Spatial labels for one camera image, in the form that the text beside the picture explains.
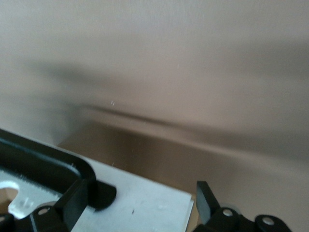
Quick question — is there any wooden drawer with white front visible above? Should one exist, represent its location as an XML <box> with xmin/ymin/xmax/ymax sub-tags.
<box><xmin>0</xmin><ymin>134</ymin><xmax>195</xmax><ymax>232</ymax></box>

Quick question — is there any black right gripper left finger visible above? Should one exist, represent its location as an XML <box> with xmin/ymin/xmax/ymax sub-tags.
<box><xmin>30</xmin><ymin>178</ymin><xmax>89</xmax><ymax>232</ymax></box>

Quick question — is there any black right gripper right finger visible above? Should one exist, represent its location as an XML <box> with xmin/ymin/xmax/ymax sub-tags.
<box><xmin>196</xmin><ymin>180</ymin><xmax>246</xmax><ymax>232</ymax></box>

